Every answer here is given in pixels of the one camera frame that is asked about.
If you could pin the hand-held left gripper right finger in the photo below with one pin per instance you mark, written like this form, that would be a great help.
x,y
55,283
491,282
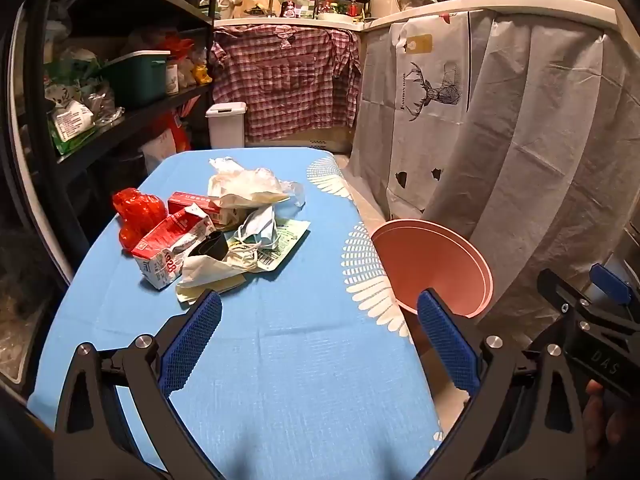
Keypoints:
x,y
447,342

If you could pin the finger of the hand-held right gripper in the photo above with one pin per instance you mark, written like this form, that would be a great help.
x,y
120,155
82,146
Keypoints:
x,y
557,290
610,280

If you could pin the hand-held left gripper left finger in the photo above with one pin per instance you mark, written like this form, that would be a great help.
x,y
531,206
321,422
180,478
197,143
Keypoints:
x,y
192,345

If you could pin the cream plastic bag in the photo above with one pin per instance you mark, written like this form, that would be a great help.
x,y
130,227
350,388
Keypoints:
x,y
205,272

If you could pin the pink plastic bin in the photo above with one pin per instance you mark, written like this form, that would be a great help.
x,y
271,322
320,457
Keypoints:
x,y
432,260

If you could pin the red white milk carton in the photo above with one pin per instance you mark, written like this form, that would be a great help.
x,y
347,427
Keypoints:
x,y
165,250

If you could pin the blue face mask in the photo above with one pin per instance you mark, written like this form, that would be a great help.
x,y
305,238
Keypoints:
x,y
262,227

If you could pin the red toothpaste box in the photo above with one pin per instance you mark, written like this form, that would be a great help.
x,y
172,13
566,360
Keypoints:
x,y
192,204

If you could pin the green printed packet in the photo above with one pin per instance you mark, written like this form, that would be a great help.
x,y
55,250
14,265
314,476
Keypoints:
x,y
287,240

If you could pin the red plastic wrapper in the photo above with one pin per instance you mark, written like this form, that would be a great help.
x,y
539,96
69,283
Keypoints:
x,y
135,215

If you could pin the white plastic bag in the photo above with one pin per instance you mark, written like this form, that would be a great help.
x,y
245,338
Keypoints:
x,y
250,180

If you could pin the person's right hand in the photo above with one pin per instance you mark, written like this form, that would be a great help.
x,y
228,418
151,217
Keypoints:
x,y
600,412

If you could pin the grey curtain cloth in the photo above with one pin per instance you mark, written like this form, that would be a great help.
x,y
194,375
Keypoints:
x,y
550,150

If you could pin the white paper bag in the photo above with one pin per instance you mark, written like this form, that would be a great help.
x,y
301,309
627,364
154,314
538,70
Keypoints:
x,y
159,152

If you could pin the red orange bag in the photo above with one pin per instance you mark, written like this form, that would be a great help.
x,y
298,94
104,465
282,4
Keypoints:
x,y
175,132

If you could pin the white lidded bin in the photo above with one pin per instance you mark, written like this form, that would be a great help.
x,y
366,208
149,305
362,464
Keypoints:
x,y
226,125

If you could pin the deer print cloth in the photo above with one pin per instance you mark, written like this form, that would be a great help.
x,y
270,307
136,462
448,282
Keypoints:
x,y
425,100

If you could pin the cardboard box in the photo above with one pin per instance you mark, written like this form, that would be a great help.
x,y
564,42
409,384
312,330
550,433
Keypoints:
x,y
330,141

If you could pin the green white food packet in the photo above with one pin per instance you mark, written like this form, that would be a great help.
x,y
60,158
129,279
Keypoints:
x,y
72,125

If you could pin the yellow figure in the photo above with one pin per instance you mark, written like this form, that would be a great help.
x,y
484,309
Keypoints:
x,y
202,74

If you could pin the green storage box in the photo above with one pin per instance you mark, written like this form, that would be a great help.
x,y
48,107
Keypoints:
x,y
137,77

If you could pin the red plaid shirt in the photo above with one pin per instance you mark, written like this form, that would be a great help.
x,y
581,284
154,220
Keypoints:
x,y
285,80

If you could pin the red plastic bag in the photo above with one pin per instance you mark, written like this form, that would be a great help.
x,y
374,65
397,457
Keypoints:
x,y
177,46

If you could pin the black shelf rack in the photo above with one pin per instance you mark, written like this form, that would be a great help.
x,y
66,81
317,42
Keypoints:
x,y
150,10

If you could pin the black spice rack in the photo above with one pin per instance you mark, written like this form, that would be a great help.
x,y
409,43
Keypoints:
x,y
342,0

